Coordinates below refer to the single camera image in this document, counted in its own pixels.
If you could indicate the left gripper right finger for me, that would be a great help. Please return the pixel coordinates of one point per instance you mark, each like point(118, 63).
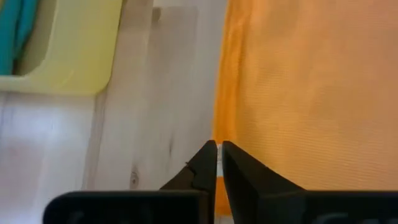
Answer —
point(248, 186)

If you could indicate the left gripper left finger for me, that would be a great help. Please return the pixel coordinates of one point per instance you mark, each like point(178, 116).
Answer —
point(196, 177)

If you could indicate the orange microfiber towel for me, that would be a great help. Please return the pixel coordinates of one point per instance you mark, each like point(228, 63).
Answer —
point(311, 93)

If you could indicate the teal microfiber towel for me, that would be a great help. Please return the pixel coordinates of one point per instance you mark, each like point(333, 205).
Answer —
point(12, 34)

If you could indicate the yellow-green plastic bin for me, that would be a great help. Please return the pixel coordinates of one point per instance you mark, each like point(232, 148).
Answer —
point(81, 53)

